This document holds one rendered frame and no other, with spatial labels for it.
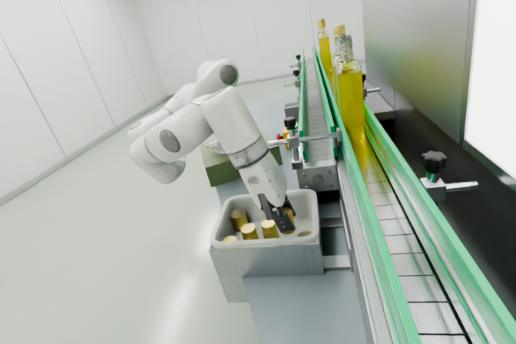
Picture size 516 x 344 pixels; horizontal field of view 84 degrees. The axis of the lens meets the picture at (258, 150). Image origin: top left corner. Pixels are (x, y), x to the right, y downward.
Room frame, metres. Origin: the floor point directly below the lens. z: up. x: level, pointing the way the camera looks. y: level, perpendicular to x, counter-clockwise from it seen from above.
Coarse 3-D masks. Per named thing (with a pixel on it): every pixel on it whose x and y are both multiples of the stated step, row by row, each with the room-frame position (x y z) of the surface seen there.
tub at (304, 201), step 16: (288, 192) 0.58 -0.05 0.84; (304, 192) 0.57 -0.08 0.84; (224, 208) 0.57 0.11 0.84; (240, 208) 0.60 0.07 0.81; (256, 208) 0.59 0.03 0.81; (304, 208) 0.56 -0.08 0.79; (224, 224) 0.54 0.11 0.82; (256, 224) 0.58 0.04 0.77; (304, 224) 0.54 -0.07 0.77; (240, 240) 0.45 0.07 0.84; (256, 240) 0.44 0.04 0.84; (272, 240) 0.43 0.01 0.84; (288, 240) 0.42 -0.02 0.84; (304, 240) 0.41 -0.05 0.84
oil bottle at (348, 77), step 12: (348, 60) 0.68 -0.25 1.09; (336, 72) 0.69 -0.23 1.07; (348, 72) 0.67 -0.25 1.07; (360, 72) 0.66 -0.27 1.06; (336, 84) 0.72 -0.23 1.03; (348, 84) 0.67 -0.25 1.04; (360, 84) 0.66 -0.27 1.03; (348, 96) 0.67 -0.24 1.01; (360, 96) 0.66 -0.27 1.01; (348, 108) 0.67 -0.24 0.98; (360, 108) 0.66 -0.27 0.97; (348, 120) 0.67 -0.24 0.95; (360, 120) 0.66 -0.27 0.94; (348, 132) 0.67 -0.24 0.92; (360, 132) 0.66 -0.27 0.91
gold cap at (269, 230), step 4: (264, 220) 0.53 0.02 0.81; (268, 220) 0.52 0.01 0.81; (272, 220) 0.52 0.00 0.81; (264, 224) 0.51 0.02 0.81; (268, 224) 0.51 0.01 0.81; (272, 224) 0.51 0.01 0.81; (264, 228) 0.50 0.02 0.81; (268, 228) 0.50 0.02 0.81; (272, 228) 0.50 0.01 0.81; (276, 228) 0.51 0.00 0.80; (264, 232) 0.51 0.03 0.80; (268, 232) 0.50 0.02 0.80; (272, 232) 0.50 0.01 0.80; (276, 232) 0.51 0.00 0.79; (264, 236) 0.51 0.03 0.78; (268, 236) 0.50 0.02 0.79; (272, 236) 0.50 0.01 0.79; (276, 236) 0.51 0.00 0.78
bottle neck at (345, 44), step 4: (340, 40) 0.69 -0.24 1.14; (344, 40) 0.68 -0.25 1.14; (348, 40) 0.68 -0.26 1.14; (340, 44) 0.69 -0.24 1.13; (344, 44) 0.68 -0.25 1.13; (348, 44) 0.68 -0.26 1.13; (340, 48) 0.69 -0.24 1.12; (344, 48) 0.68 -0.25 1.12; (348, 48) 0.68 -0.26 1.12; (352, 48) 0.69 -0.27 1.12; (340, 52) 0.69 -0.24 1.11; (344, 52) 0.68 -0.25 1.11; (348, 52) 0.68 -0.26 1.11; (352, 52) 0.69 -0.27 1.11; (344, 56) 0.68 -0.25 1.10; (348, 56) 0.68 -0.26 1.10; (352, 56) 0.69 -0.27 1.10; (344, 60) 0.68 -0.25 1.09
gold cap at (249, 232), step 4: (244, 224) 0.53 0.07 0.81; (248, 224) 0.53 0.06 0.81; (252, 224) 0.52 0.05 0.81; (244, 228) 0.52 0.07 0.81; (248, 228) 0.51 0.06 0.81; (252, 228) 0.51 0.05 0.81; (244, 232) 0.50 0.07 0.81; (248, 232) 0.50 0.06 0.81; (252, 232) 0.50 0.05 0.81; (256, 232) 0.51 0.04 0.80; (244, 236) 0.50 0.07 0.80; (248, 236) 0.50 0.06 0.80; (252, 236) 0.50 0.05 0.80; (256, 236) 0.51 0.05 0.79
